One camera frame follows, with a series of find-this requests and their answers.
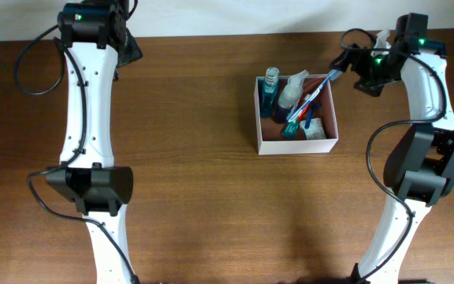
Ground clear blue sanitizer bottle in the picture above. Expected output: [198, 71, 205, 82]
[274, 70, 309, 124]

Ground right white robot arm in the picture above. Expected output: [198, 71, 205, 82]
[344, 13, 454, 283]

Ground blue white toothbrush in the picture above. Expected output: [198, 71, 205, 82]
[287, 69, 343, 122]

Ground teal toothpaste tube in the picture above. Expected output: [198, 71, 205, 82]
[281, 106, 309, 140]

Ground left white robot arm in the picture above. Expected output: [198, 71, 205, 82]
[46, 0, 141, 283]

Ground teal mouthwash bottle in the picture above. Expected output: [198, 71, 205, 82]
[260, 67, 279, 118]

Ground blue disposable razor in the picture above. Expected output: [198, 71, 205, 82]
[304, 102, 320, 129]

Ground green white soap box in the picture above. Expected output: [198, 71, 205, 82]
[300, 118, 326, 140]

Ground white open cardboard box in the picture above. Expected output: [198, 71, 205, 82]
[253, 77, 339, 155]

